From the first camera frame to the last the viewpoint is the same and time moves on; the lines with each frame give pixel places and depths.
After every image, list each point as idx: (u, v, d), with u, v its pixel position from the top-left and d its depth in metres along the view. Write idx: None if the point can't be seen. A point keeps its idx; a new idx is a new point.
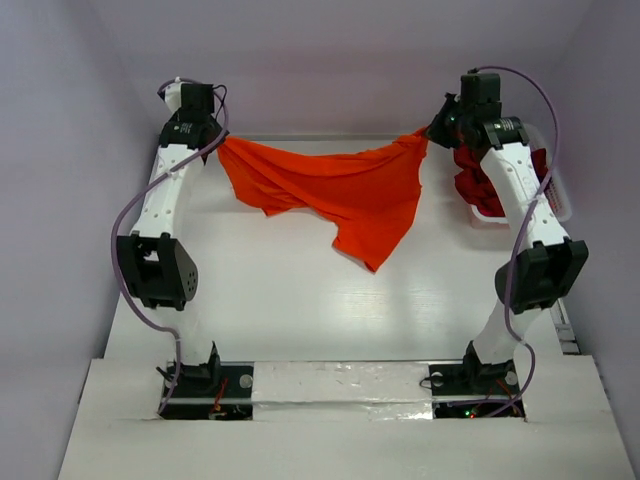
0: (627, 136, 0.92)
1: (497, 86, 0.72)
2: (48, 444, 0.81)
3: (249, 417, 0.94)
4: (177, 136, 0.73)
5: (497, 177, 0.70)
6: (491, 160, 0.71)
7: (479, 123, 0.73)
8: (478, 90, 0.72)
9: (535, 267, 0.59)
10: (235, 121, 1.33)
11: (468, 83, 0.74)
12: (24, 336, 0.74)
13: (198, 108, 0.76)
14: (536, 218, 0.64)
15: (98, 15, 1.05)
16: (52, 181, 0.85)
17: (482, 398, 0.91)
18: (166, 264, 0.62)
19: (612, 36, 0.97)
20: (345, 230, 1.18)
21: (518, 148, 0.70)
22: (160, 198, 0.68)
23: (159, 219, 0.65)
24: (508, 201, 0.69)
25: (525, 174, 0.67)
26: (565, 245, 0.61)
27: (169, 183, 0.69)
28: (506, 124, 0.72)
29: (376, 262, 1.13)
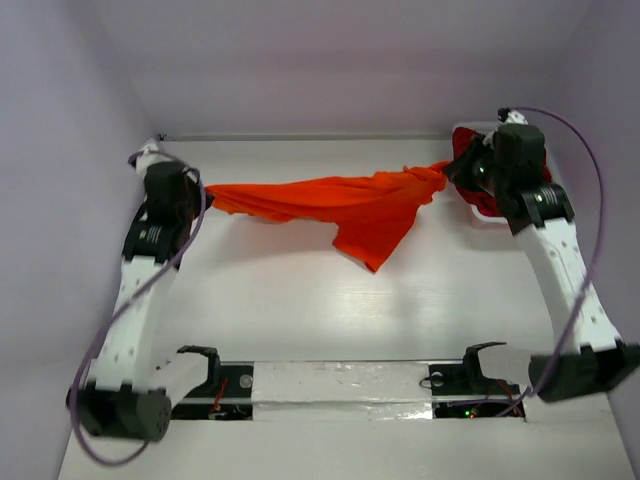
0: (627, 136, 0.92)
1: (539, 150, 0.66)
2: (49, 443, 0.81)
3: (249, 417, 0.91)
4: (143, 247, 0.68)
5: (536, 255, 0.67)
6: (529, 235, 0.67)
7: (516, 192, 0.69)
8: (517, 153, 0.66)
9: (581, 374, 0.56)
10: (237, 121, 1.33)
11: (506, 141, 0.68)
12: (26, 335, 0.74)
13: (167, 202, 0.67)
14: (585, 315, 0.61)
15: (98, 15, 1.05)
16: (54, 180, 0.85)
17: (481, 397, 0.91)
18: (127, 416, 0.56)
19: (612, 36, 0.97)
20: (346, 236, 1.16)
21: (562, 227, 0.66)
22: (121, 332, 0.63)
23: (120, 362, 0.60)
24: (549, 287, 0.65)
25: (569, 259, 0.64)
26: (617, 350, 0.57)
27: (131, 311, 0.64)
28: (548, 195, 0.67)
29: (376, 262, 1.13)
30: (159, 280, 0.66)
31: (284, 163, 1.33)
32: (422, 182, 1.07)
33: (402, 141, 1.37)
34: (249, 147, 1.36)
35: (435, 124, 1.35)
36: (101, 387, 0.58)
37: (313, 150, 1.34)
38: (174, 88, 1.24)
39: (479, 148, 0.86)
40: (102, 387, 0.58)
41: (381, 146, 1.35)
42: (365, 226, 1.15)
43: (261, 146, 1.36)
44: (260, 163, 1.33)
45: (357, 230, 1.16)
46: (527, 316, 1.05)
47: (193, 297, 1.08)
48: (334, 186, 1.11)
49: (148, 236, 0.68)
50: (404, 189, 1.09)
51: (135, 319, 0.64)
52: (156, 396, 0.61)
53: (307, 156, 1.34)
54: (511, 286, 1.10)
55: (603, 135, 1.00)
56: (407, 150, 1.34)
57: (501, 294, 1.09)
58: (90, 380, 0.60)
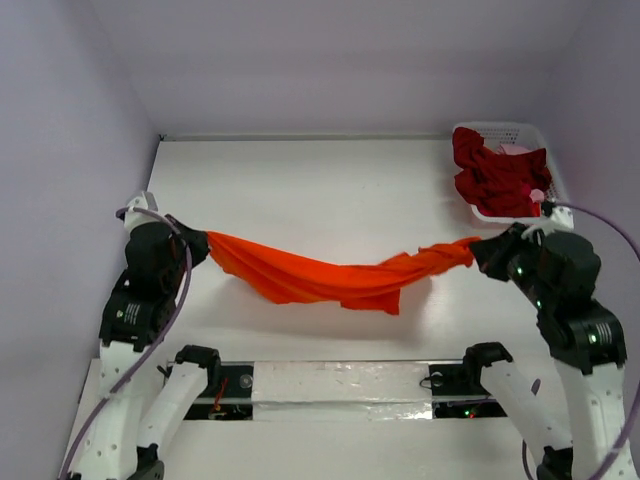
0: (627, 136, 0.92)
1: (593, 278, 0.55)
2: (49, 443, 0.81)
3: (249, 417, 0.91)
4: (121, 327, 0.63)
5: (573, 393, 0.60)
6: (573, 375, 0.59)
7: (564, 319, 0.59)
8: (568, 278, 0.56)
9: None
10: (237, 120, 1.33)
11: (558, 262, 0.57)
12: (27, 335, 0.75)
13: (148, 271, 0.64)
14: (613, 469, 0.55)
15: (98, 16, 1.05)
16: (55, 180, 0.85)
17: (482, 397, 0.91)
18: None
19: (612, 36, 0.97)
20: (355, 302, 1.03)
21: (610, 373, 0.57)
22: (103, 429, 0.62)
23: (102, 458, 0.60)
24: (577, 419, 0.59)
25: (609, 409, 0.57)
26: None
27: (112, 404, 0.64)
28: (602, 333, 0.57)
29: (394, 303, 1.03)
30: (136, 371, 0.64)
31: (283, 162, 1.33)
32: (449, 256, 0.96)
33: (402, 141, 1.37)
34: (250, 146, 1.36)
35: (435, 124, 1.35)
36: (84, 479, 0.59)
37: (313, 150, 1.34)
38: (174, 88, 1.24)
39: (516, 243, 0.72)
40: None
41: (381, 145, 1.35)
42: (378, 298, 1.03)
43: (260, 145, 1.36)
44: (260, 162, 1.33)
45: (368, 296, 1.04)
46: (527, 315, 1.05)
47: (194, 297, 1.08)
48: (356, 271, 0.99)
49: (125, 315, 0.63)
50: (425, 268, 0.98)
51: (117, 413, 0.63)
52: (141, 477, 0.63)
53: (307, 156, 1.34)
54: (511, 286, 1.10)
55: (603, 135, 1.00)
56: (407, 150, 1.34)
57: (502, 293, 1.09)
58: (76, 470, 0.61)
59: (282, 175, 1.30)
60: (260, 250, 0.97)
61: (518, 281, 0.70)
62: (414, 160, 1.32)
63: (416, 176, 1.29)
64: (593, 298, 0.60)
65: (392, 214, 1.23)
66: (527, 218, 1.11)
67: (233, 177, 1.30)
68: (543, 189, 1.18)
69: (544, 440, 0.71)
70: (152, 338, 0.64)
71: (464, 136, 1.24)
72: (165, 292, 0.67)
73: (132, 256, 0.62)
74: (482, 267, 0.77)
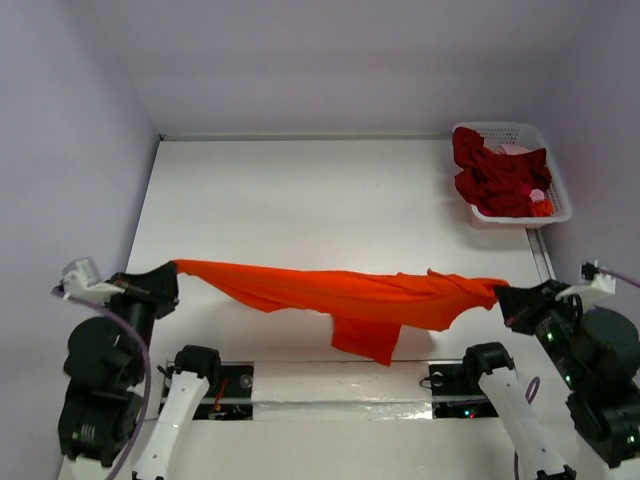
0: (627, 137, 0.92)
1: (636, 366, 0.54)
2: (50, 443, 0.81)
3: (249, 417, 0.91)
4: (81, 446, 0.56)
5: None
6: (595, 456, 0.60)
7: (598, 406, 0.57)
8: (610, 365, 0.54)
9: None
10: (237, 120, 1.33)
11: (596, 346, 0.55)
12: (27, 335, 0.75)
13: (97, 382, 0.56)
14: None
15: (98, 15, 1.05)
16: (55, 179, 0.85)
17: (482, 397, 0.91)
18: None
19: (612, 36, 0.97)
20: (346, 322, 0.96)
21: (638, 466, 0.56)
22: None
23: None
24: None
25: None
26: None
27: None
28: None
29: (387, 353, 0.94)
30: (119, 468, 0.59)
31: (283, 162, 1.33)
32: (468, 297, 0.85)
33: (402, 140, 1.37)
34: (249, 146, 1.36)
35: (435, 123, 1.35)
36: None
37: (313, 150, 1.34)
38: (174, 87, 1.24)
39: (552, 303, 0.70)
40: None
41: (381, 145, 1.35)
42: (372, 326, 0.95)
43: (260, 145, 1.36)
44: (260, 162, 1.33)
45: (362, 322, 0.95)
46: None
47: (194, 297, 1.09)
48: (353, 279, 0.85)
49: (79, 436, 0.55)
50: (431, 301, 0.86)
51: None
52: None
53: (307, 156, 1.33)
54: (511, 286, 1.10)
55: (604, 135, 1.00)
56: (407, 150, 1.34)
57: None
58: None
59: (282, 174, 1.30)
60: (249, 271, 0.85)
61: (546, 346, 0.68)
62: (413, 160, 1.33)
63: (416, 176, 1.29)
64: (632, 383, 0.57)
65: (392, 214, 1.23)
66: (528, 218, 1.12)
67: (233, 177, 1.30)
68: (543, 189, 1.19)
69: (536, 462, 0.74)
70: (115, 448, 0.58)
71: (464, 135, 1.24)
72: (124, 398, 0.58)
73: (77, 369, 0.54)
74: (510, 321, 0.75)
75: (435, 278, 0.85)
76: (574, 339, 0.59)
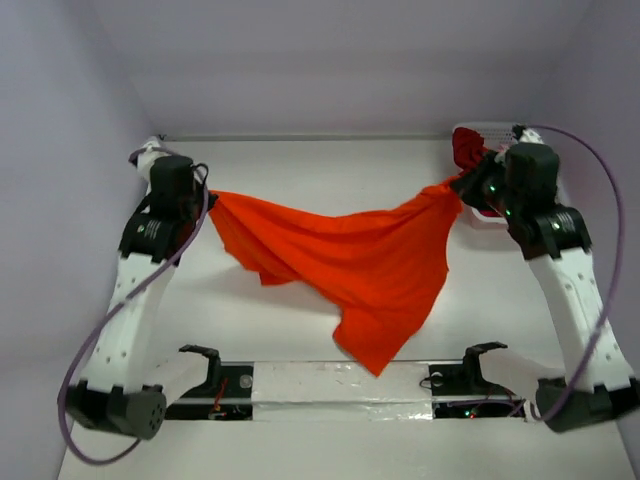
0: (628, 135, 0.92)
1: (555, 172, 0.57)
2: (49, 443, 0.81)
3: (249, 417, 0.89)
4: (141, 242, 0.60)
5: (547, 284, 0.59)
6: (543, 268, 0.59)
7: (531, 217, 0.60)
8: (532, 176, 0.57)
9: (595, 417, 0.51)
10: (235, 121, 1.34)
11: (516, 160, 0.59)
12: (25, 336, 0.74)
13: (172, 197, 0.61)
14: (599, 353, 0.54)
15: (97, 15, 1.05)
16: (54, 179, 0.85)
17: (482, 397, 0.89)
18: (122, 423, 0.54)
19: (612, 35, 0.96)
20: (352, 321, 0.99)
21: (578, 257, 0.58)
22: (112, 337, 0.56)
23: (111, 364, 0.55)
24: (561, 318, 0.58)
25: (586, 292, 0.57)
26: (631, 389, 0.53)
27: (124, 316, 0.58)
28: (564, 221, 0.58)
29: (378, 366, 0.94)
30: (156, 280, 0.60)
31: (282, 163, 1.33)
32: (436, 208, 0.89)
33: (401, 141, 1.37)
34: (248, 146, 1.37)
35: (435, 124, 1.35)
36: (92, 388, 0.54)
37: (312, 151, 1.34)
38: (174, 88, 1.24)
39: (489, 164, 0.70)
40: (93, 388, 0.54)
41: (380, 146, 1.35)
42: (385, 312, 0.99)
43: (259, 146, 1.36)
44: (259, 163, 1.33)
45: (373, 300, 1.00)
46: (526, 316, 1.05)
47: (193, 297, 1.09)
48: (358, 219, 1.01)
49: (145, 232, 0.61)
50: (416, 217, 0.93)
51: (130, 320, 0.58)
52: (149, 396, 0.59)
53: (306, 157, 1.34)
54: (510, 287, 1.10)
55: (602, 135, 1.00)
56: (407, 150, 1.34)
57: (501, 294, 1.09)
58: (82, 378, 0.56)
59: (281, 175, 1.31)
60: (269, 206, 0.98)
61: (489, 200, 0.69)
62: (413, 160, 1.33)
63: (415, 177, 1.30)
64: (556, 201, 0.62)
65: None
66: None
67: (232, 177, 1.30)
68: None
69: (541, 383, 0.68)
70: (172, 253, 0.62)
71: (464, 135, 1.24)
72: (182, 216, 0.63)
73: (165, 191, 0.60)
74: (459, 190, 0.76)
75: (413, 198, 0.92)
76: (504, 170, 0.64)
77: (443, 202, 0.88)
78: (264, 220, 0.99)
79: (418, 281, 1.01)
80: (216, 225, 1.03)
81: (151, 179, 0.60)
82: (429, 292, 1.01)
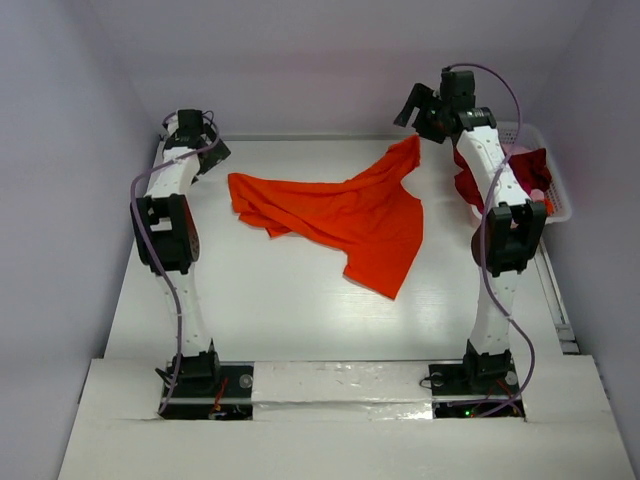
0: (627, 133, 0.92)
1: (470, 81, 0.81)
2: (48, 444, 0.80)
3: (249, 417, 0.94)
4: (177, 143, 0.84)
5: (469, 154, 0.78)
6: (464, 141, 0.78)
7: (455, 112, 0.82)
8: (454, 85, 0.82)
9: (500, 224, 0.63)
10: (235, 122, 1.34)
11: (445, 80, 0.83)
12: (25, 336, 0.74)
13: (193, 126, 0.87)
14: (502, 184, 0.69)
15: (98, 15, 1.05)
16: (54, 180, 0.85)
17: (481, 397, 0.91)
18: (176, 221, 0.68)
19: (612, 33, 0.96)
20: (355, 256, 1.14)
21: (486, 129, 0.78)
22: (167, 175, 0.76)
23: (169, 187, 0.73)
24: (479, 174, 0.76)
25: (493, 150, 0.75)
26: (527, 206, 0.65)
27: (175, 166, 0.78)
28: (478, 112, 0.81)
29: (394, 289, 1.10)
30: (193, 159, 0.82)
31: (283, 162, 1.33)
32: (404, 154, 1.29)
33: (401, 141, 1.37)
34: (247, 147, 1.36)
35: None
36: (156, 199, 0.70)
37: (312, 151, 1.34)
38: (175, 88, 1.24)
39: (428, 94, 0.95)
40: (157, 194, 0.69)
41: (380, 146, 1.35)
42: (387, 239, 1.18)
43: (259, 146, 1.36)
44: (259, 163, 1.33)
45: (372, 239, 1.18)
46: None
47: None
48: (351, 180, 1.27)
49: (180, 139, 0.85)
50: (392, 166, 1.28)
51: (178, 168, 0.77)
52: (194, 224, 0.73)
53: (308, 156, 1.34)
54: None
55: (602, 135, 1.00)
56: None
57: None
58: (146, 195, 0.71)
59: (282, 175, 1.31)
60: (279, 183, 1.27)
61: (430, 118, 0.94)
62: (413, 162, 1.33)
63: (415, 177, 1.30)
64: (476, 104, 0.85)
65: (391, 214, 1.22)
66: None
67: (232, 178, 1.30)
68: (543, 189, 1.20)
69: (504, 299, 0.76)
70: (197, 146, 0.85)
71: None
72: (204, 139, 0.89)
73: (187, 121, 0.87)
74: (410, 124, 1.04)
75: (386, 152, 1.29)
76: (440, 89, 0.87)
77: (408, 148, 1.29)
78: (273, 190, 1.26)
79: (408, 213, 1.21)
80: (232, 189, 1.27)
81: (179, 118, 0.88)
82: (420, 222, 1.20)
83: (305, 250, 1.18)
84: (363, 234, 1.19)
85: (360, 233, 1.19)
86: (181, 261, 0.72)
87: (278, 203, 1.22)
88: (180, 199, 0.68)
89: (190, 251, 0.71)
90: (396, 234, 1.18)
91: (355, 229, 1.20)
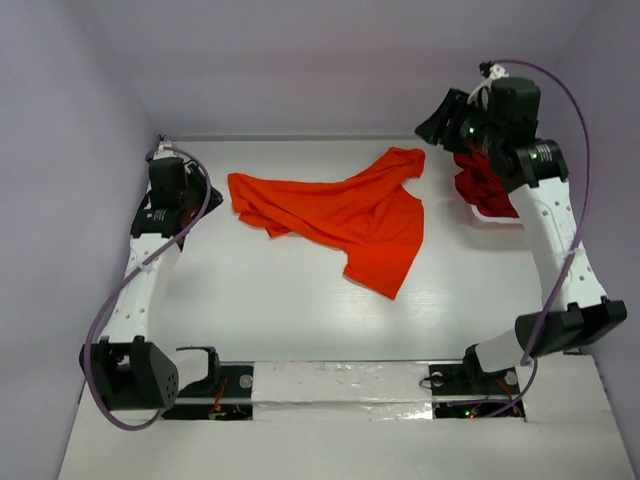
0: (627, 134, 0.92)
1: (533, 105, 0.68)
2: (48, 444, 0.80)
3: (249, 417, 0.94)
4: (150, 225, 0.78)
5: (529, 215, 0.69)
6: (524, 197, 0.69)
7: (510, 145, 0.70)
8: (513, 107, 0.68)
9: (567, 333, 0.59)
10: (235, 122, 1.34)
11: (502, 95, 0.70)
12: (25, 335, 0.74)
13: (169, 192, 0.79)
14: (573, 274, 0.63)
15: (98, 15, 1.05)
16: (54, 180, 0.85)
17: (481, 397, 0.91)
18: (142, 380, 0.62)
19: (612, 33, 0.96)
20: (355, 255, 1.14)
21: (555, 186, 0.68)
22: (132, 297, 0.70)
23: (132, 320, 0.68)
24: (540, 246, 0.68)
25: (561, 218, 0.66)
26: (602, 306, 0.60)
27: (142, 277, 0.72)
28: (542, 152, 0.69)
29: (395, 288, 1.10)
30: (166, 252, 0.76)
31: (283, 162, 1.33)
32: (405, 160, 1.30)
33: (402, 141, 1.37)
34: (247, 147, 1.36)
35: None
36: (114, 342, 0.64)
37: (312, 151, 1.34)
38: (175, 88, 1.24)
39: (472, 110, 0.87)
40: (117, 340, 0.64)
41: (380, 146, 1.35)
42: (388, 239, 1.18)
43: (259, 146, 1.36)
44: (259, 163, 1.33)
45: (373, 238, 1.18)
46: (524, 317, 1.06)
47: (194, 299, 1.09)
48: (349, 180, 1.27)
49: (154, 217, 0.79)
50: (393, 169, 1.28)
51: (147, 280, 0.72)
52: (167, 365, 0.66)
53: (307, 156, 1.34)
54: (512, 287, 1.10)
55: (601, 136, 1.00)
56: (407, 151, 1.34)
57: (500, 297, 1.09)
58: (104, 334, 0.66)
59: (282, 175, 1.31)
60: (280, 184, 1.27)
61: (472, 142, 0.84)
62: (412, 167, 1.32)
63: (415, 177, 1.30)
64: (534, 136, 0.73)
65: (391, 215, 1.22)
66: None
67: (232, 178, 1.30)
68: None
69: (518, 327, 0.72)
70: (175, 223, 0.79)
71: None
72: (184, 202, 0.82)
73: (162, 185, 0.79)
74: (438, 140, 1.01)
75: (385, 155, 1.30)
76: (495, 108, 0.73)
77: (409, 155, 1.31)
78: (273, 190, 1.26)
79: (409, 214, 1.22)
80: (232, 190, 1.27)
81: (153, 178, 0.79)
82: (420, 222, 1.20)
83: (305, 250, 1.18)
84: (364, 234, 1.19)
85: (360, 233, 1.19)
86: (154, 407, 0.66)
87: (278, 203, 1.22)
88: (143, 348, 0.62)
89: (161, 400, 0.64)
90: (396, 234, 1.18)
91: (355, 229, 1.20)
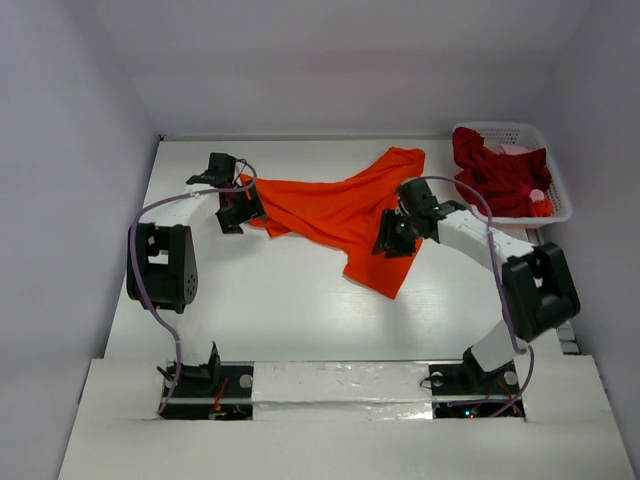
0: (628, 133, 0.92)
1: (424, 184, 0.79)
2: (48, 444, 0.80)
3: (249, 417, 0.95)
4: (200, 180, 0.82)
5: (454, 239, 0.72)
6: (443, 230, 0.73)
7: (422, 214, 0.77)
8: (410, 191, 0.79)
9: (521, 277, 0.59)
10: (235, 122, 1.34)
11: (401, 191, 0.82)
12: (24, 336, 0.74)
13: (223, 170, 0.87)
14: (500, 242, 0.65)
15: (99, 15, 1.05)
16: (54, 180, 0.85)
17: (481, 397, 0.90)
18: (173, 250, 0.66)
19: (613, 32, 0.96)
20: (355, 255, 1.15)
21: (462, 212, 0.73)
22: (180, 206, 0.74)
23: (176, 218, 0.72)
24: (474, 252, 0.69)
25: (474, 223, 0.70)
26: (537, 250, 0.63)
27: (189, 200, 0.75)
28: (447, 208, 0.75)
29: (395, 287, 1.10)
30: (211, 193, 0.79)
31: (283, 162, 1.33)
32: (405, 159, 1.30)
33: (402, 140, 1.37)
34: (247, 146, 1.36)
35: (436, 123, 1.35)
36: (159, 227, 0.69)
37: (313, 151, 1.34)
38: (175, 88, 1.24)
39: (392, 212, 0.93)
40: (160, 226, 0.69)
41: (381, 146, 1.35)
42: None
43: (259, 146, 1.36)
44: (259, 162, 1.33)
45: (372, 238, 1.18)
46: None
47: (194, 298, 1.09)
48: (349, 179, 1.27)
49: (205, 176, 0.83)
50: (393, 168, 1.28)
51: (193, 202, 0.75)
52: (194, 261, 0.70)
53: (307, 156, 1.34)
54: None
55: (602, 135, 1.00)
56: None
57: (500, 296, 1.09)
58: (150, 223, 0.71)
59: (282, 174, 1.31)
60: (281, 183, 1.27)
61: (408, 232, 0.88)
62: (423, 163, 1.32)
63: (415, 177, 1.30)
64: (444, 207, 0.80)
65: None
66: (527, 218, 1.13)
67: None
68: (544, 189, 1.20)
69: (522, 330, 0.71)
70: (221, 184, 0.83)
71: (465, 133, 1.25)
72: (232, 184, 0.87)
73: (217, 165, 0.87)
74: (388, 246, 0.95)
75: (385, 154, 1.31)
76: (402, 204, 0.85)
77: (409, 154, 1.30)
78: (273, 190, 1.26)
79: None
80: None
81: (211, 160, 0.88)
82: None
83: (306, 250, 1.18)
84: (363, 235, 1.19)
85: (359, 233, 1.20)
86: (174, 303, 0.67)
87: (279, 201, 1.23)
88: (183, 230, 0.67)
89: (183, 290, 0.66)
90: None
91: (354, 229, 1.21)
